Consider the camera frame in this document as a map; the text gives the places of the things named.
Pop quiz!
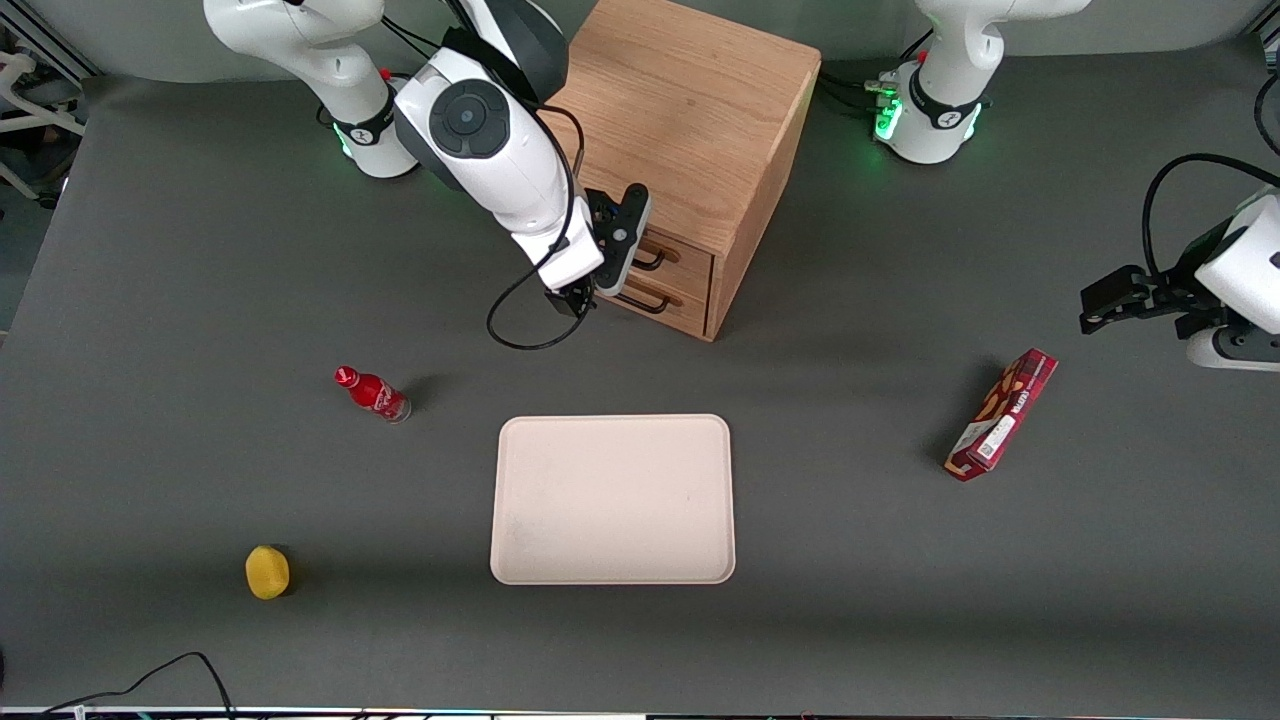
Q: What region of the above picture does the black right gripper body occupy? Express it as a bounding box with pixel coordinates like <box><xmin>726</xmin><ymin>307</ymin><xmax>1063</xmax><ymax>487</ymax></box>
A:
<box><xmin>548</xmin><ymin>188</ymin><xmax>623</xmax><ymax>319</ymax></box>

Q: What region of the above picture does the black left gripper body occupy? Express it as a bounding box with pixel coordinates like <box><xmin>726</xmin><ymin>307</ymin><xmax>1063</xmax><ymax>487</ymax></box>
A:
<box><xmin>1148</xmin><ymin>218</ymin><xmax>1241</xmax><ymax>341</ymax></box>

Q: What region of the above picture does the wooden drawer with black handle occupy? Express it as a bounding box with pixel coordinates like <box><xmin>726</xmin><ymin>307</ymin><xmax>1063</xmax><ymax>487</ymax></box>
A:
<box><xmin>598</xmin><ymin>265</ymin><xmax>713</xmax><ymax>339</ymax></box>
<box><xmin>632</xmin><ymin>225</ymin><xmax>716</xmax><ymax>301</ymax></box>

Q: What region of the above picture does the wooden drawer cabinet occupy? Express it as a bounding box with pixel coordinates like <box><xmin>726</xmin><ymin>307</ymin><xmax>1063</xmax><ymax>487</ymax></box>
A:
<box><xmin>540</xmin><ymin>0</ymin><xmax>823</xmax><ymax>343</ymax></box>

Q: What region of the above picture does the red snack box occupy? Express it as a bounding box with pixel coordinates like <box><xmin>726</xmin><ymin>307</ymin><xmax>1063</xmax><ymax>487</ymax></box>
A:
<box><xmin>944</xmin><ymin>348</ymin><xmax>1059</xmax><ymax>483</ymax></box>

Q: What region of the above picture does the red soda bottle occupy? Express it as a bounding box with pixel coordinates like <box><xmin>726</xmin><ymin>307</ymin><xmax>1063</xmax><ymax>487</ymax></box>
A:
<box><xmin>334</xmin><ymin>365</ymin><xmax>413</xmax><ymax>425</ymax></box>

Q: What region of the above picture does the beige plastic tray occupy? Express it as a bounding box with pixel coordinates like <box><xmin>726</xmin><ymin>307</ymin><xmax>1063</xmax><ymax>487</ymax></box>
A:
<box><xmin>490</xmin><ymin>414</ymin><xmax>737</xmax><ymax>586</ymax></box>

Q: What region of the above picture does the yellow lemon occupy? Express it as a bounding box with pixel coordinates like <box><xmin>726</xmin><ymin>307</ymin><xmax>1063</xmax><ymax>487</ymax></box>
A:
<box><xmin>245</xmin><ymin>544</ymin><xmax>292</xmax><ymax>601</ymax></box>

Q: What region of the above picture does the white tubular stand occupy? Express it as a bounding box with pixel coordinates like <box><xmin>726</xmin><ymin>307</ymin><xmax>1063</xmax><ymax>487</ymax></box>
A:
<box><xmin>0</xmin><ymin>50</ymin><xmax>88</xmax><ymax>201</ymax></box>

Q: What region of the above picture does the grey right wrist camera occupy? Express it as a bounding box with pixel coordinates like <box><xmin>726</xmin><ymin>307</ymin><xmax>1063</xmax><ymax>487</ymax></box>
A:
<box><xmin>593</xmin><ymin>183</ymin><xmax>653</xmax><ymax>297</ymax></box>

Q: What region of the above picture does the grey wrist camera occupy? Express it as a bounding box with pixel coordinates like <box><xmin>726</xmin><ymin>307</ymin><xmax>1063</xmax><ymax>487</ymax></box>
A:
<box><xmin>593</xmin><ymin>183</ymin><xmax>653</xmax><ymax>297</ymax></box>
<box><xmin>1187</xmin><ymin>325</ymin><xmax>1280</xmax><ymax>373</ymax></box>

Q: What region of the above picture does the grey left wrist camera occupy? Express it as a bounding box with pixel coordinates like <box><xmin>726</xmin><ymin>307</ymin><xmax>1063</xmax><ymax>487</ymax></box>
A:
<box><xmin>1187</xmin><ymin>325</ymin><xmax>1280</xmax><ymax>373</ymax></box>

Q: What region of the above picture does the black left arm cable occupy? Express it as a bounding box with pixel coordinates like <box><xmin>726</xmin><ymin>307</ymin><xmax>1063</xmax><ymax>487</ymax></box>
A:
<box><xmin>1143</xmin><ymin>153</ymin><xmax>1280</xmax><ymax>281</ymax></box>

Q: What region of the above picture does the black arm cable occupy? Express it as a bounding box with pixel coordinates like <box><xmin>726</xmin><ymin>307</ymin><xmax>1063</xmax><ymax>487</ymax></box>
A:
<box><xmin>487</xmin><ymin>100</ymin><xmax>601</xmax><ymax>352</ymax></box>
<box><xmin>1143</xmin><ymin>153</ymin><xmax>1280</xmax><ymax>281</ymax></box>

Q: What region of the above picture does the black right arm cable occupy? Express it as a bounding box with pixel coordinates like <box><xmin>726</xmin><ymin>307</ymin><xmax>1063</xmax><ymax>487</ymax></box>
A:
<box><xmin>487</xmin><ymin>100</ymin><xmax>601</xmax><ymax>352</ymax></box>

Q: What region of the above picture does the black cable at table edge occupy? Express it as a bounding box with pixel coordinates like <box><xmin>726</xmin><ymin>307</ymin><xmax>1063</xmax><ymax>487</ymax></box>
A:
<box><xmin>1254</xmin><ymin>70</ymin><xmax>1280</xmax><ymax>156</ymax></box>

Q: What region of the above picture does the black left base cable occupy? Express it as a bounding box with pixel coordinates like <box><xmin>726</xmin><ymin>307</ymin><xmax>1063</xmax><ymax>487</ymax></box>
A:
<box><xmin>815</xmin><ymin>70</ymin><xmax>901</xmax><ymax>113</ymax></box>

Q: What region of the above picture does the aluminium frame profile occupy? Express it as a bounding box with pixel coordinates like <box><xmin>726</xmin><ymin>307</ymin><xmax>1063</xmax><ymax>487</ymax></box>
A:
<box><xmin>0</xmin><ymin>20</ymin><xmax>101</xmax><ymax>83</ymax></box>

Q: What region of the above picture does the black floor cable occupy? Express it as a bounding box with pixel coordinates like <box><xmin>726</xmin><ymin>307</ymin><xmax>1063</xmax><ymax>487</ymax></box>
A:
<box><xmin>40</xmin><ymin>652</ymin><xmax>236</xmax><ymax>720</ymax></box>

